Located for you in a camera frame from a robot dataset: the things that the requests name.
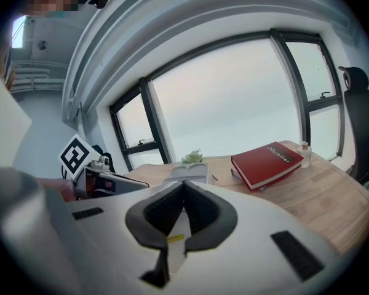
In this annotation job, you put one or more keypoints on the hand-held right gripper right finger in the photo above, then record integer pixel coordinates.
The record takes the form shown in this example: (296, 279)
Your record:
(249, 226)

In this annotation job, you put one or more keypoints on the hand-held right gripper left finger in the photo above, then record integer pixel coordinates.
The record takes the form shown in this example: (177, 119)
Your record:
(117, 241)

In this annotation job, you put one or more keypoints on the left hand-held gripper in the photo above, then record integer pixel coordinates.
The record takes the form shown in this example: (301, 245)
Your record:
(75, 158)

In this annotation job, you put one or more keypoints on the person's left forearm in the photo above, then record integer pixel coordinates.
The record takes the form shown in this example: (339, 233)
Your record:
(55, 186)

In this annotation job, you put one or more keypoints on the dark cover book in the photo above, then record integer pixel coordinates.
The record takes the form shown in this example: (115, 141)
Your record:
(265, 188)

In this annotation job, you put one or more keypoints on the black framed casement window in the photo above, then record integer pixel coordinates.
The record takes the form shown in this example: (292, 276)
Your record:
(135, 124)
(307, 72)

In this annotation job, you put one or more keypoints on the red book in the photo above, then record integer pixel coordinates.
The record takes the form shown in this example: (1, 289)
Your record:
(264, 161)

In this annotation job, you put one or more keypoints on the white artificial flower bouquet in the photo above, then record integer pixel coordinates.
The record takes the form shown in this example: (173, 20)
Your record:
(193, 157)

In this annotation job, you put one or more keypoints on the small glass bottle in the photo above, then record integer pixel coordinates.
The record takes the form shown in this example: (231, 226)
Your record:
(306, 155)

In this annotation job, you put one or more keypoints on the large window pane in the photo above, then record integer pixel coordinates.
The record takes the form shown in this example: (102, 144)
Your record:
(221, 103)

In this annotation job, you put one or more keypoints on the black mesh office chair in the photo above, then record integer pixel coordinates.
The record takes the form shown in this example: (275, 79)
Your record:
(361, 118)

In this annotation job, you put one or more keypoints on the small white gripper camera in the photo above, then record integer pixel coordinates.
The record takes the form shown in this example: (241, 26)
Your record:
(100, 163)

